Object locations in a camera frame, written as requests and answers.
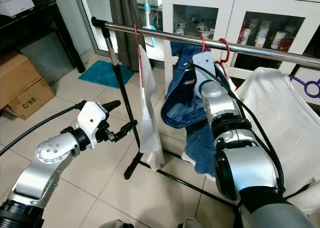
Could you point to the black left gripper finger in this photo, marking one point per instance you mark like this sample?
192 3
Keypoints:
127 128
112 105

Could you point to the red clothes hanger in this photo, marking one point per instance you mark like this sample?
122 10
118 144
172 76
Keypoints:
226 47
203 38
136 38

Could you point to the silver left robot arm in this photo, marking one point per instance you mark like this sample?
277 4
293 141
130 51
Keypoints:
40 178

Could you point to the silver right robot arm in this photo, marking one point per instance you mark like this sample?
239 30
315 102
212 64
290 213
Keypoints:
217 100

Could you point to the purple clothes hanger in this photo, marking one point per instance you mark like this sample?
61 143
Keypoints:
298 79

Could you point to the small white garment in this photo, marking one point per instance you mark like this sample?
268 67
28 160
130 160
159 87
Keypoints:
151 118

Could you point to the blue denim jeans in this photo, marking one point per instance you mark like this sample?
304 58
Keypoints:
185 108

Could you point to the teal floor mat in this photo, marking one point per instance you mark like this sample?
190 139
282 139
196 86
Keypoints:
105 73

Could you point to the chrome black garment rack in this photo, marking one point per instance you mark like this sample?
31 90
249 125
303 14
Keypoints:
180 37

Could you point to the printed cardboard box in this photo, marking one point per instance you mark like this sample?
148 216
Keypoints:
36 103

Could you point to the turquoise white hanging tool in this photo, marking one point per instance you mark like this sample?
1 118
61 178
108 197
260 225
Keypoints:
148 10

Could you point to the white glass door cabinet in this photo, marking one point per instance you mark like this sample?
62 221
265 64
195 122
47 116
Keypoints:
230 3

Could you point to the dark grey curtain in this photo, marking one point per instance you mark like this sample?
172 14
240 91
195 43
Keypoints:
125 18

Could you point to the robot left leg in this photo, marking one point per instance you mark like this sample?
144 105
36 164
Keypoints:
119 224

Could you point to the robot leg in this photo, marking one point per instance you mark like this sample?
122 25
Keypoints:
190 224
119 224

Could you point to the large white shirt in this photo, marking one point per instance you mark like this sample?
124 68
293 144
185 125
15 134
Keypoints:
275 118

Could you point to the large plain cardboard box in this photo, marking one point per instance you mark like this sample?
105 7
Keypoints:
17 78

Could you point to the black desk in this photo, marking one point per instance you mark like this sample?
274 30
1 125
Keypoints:
30 28

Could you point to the robot right leg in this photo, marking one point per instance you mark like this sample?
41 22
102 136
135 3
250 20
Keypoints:
190 224

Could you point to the white appliance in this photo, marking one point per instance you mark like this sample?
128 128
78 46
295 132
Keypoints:
17 3

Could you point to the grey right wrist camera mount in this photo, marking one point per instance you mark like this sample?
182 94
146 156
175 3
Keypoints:
204 70

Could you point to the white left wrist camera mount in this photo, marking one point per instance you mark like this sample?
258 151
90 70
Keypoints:
95 120

